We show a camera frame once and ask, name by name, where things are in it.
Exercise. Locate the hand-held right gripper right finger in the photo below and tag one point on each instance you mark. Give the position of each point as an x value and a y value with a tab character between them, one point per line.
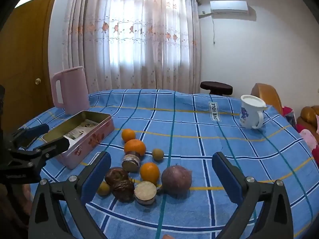
225	176

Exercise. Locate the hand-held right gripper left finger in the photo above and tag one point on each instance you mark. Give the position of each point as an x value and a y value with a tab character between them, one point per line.
96	176

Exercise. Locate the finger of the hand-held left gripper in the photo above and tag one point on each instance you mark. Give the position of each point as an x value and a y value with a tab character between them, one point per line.
56	148
37	130

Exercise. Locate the pink tin box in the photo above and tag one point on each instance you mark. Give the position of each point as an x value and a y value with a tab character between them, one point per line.
92	137

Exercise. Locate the large orange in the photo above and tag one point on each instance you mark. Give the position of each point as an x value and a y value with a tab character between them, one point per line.
134	147

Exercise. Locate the medium orange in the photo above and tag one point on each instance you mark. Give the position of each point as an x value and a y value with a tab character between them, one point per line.
149	173

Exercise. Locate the person's left forearm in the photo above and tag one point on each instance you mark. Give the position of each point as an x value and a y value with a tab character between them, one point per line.
27	194

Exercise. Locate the yellow-brown longan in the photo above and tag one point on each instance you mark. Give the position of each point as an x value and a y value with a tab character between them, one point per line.
103	189
157	154

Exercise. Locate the wrinkled brown passion fruit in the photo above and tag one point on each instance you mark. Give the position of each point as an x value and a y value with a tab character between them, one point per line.
123	191
116	174

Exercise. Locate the printed paper card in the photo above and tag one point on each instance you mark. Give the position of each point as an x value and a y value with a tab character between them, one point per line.
81	129

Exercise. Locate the cut purple fruit half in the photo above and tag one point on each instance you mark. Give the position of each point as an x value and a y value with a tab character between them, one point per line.
145	193
130	164

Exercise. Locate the large round purple fruit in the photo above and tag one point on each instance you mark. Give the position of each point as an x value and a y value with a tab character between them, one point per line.
176	180

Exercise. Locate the brass door knob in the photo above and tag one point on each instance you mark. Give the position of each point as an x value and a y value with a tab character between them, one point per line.
38	81

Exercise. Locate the small orange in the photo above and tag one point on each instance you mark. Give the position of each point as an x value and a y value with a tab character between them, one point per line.
128	135

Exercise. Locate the pink electric kettle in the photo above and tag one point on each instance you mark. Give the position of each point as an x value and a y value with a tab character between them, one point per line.
74	92

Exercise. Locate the blue plaid tablecloth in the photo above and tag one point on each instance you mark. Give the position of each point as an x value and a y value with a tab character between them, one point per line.
187	134

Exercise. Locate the white lidded mug blue print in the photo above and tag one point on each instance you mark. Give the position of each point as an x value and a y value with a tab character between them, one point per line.
250	114

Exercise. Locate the wooden door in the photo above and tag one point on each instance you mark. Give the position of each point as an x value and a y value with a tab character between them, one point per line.
25	54

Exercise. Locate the red patterned bag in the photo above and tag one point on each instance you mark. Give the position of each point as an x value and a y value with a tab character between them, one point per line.
289	115

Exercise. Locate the dark round stool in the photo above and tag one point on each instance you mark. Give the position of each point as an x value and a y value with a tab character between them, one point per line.
216	87

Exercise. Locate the brown wooden chair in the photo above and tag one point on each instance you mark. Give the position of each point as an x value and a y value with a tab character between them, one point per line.
266	94

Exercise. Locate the pink cloth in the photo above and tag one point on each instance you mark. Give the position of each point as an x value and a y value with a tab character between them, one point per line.
310	139

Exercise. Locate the brown sofa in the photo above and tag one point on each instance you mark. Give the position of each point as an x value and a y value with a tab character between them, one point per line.
307	115

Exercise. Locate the floral sheer curtain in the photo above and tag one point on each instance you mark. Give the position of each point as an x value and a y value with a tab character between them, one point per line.
129	42

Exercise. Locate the air conditioner pipe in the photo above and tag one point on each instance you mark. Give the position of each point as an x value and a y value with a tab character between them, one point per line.
204	14

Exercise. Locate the white air conditioner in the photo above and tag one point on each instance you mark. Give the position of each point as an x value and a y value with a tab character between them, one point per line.
229	7

